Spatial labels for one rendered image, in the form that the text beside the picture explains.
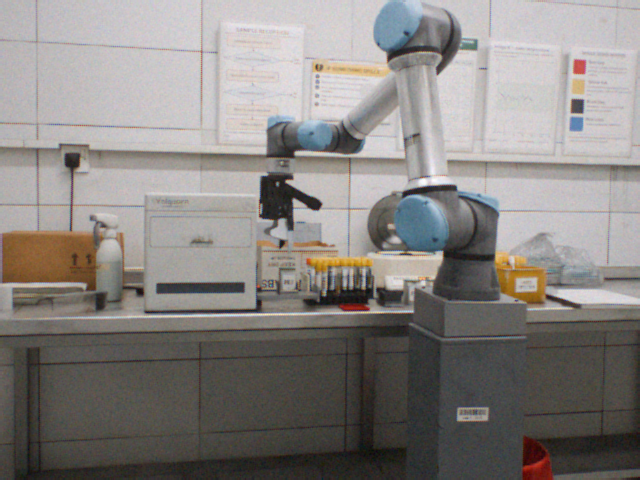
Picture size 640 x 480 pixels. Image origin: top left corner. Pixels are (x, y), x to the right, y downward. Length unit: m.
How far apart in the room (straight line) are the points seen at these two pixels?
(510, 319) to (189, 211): 0.81
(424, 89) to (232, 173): 1.08
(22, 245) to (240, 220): 0.68
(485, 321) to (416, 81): 0.53
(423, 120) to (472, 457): 0.72
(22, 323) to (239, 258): 0.53
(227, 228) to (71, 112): 0.86
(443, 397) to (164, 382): 1.22
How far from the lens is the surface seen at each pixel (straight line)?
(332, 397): 2.59
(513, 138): 2.74
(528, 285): 2.11
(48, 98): 2.48
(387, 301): 1.94
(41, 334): 1.81
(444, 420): 1.56
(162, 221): 1.79
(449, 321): 1.53
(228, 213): 1.80
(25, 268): 2.18
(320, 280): 1.94
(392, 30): 1.54
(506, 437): 1.63
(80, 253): 2.14
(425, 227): 1.44
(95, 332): 1.78
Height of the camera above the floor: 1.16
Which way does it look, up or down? 3 degrees down
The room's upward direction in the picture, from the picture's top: 1 degrees clockwise
